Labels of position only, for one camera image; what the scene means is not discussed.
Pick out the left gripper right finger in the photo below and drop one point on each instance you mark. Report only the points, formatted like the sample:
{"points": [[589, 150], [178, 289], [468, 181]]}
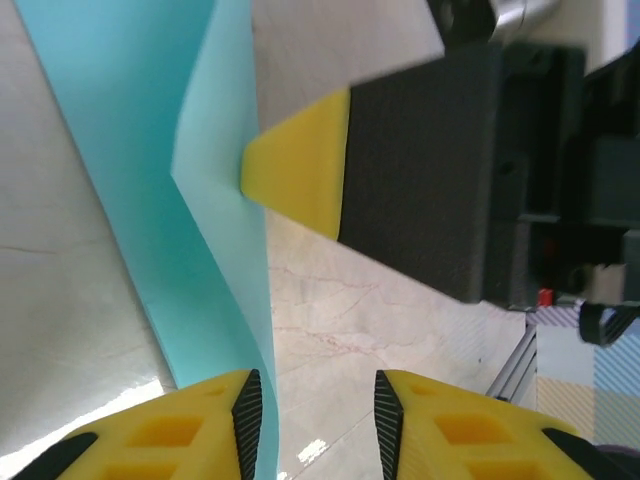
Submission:
{"points": [[475, 440]]}

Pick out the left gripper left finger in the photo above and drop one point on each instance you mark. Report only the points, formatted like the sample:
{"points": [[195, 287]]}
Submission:
{"points": [[165, 435]]}

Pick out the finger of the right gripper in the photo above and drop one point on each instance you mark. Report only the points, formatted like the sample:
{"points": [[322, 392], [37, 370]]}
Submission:
{"points": [[410, 175]]}

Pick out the teal square paper sheet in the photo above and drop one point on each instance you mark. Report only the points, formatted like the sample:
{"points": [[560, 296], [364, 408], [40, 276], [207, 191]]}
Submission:
{"points": [[125, 125]]}

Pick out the aluminium side rail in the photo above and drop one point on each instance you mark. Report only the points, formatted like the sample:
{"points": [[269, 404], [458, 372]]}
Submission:
{"points": [[517, 360]]}

